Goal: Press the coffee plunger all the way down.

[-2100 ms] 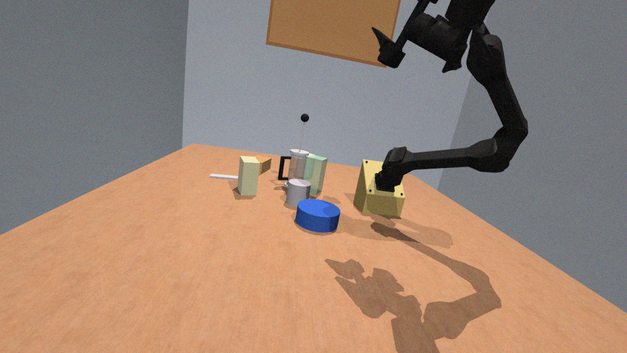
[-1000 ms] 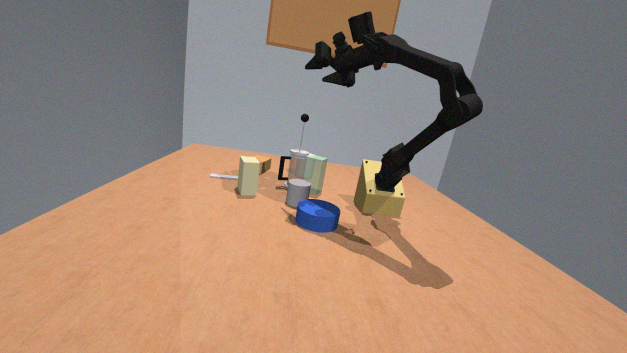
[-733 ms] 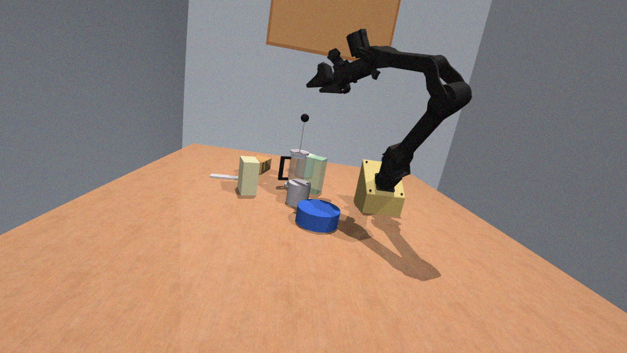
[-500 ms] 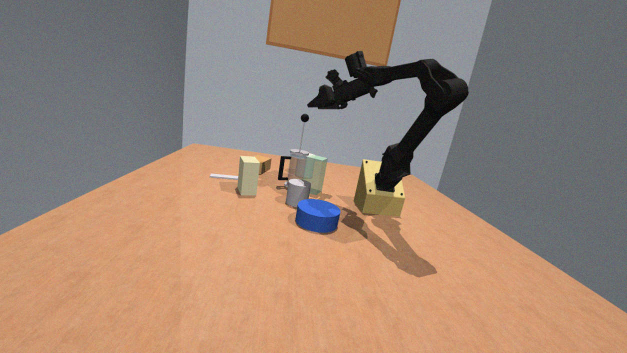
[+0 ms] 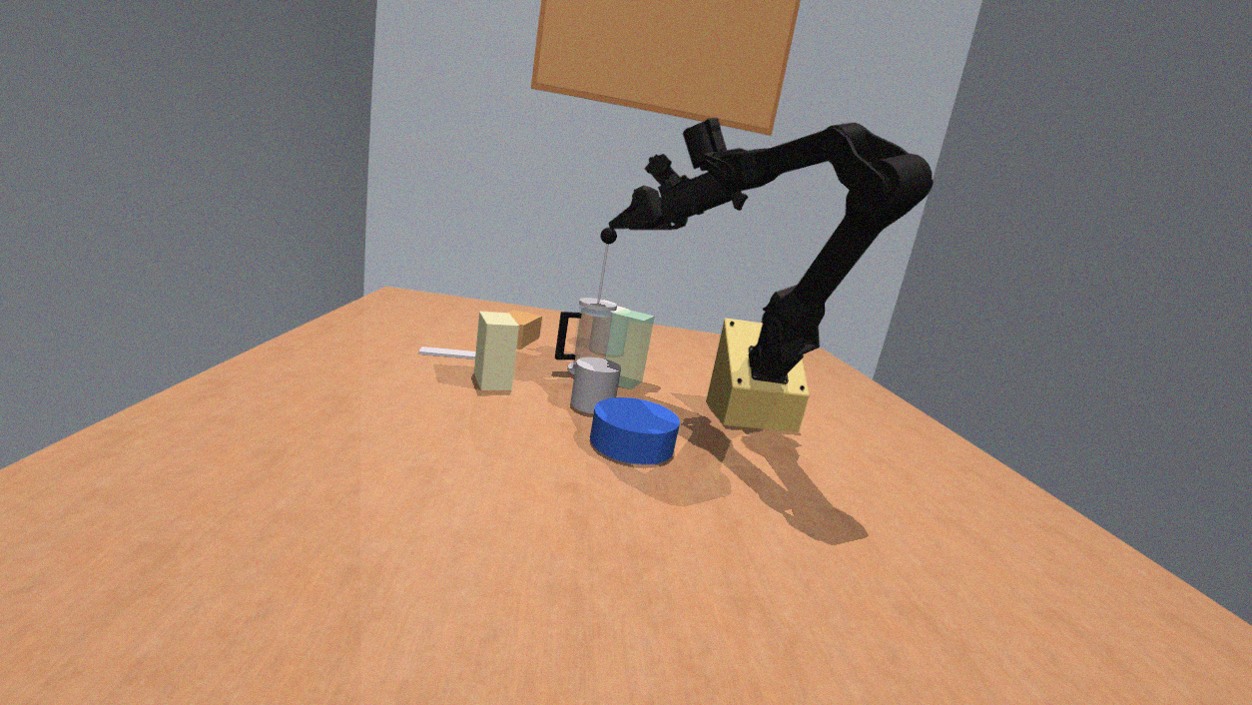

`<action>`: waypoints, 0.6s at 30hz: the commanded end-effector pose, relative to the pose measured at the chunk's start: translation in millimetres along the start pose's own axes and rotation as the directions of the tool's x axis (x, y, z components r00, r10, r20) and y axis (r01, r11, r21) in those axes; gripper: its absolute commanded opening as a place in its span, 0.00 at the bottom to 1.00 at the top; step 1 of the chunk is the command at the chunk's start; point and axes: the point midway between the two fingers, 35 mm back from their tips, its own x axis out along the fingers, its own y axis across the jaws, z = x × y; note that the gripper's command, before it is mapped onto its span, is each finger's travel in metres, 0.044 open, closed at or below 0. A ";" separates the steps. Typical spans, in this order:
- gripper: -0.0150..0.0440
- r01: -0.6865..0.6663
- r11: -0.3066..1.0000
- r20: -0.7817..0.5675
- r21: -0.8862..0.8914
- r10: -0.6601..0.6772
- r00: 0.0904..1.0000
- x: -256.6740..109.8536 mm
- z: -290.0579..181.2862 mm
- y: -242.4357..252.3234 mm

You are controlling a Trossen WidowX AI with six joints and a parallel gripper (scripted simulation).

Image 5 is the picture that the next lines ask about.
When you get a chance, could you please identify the white flat bar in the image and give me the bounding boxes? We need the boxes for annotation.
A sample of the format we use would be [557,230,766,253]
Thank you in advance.
[418,347,476,359]

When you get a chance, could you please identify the glass french press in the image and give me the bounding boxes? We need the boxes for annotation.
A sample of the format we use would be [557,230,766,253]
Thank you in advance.
[555,227,617,374]

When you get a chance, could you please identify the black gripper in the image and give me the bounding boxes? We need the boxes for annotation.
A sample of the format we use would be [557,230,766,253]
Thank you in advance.
[608,177,707,230]

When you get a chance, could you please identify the blue short cylinder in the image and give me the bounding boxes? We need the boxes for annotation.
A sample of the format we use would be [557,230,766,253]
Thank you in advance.
[590,397,680,465]

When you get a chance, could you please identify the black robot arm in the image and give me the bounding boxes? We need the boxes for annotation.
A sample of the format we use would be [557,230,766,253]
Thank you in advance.
[684,118,934,384]

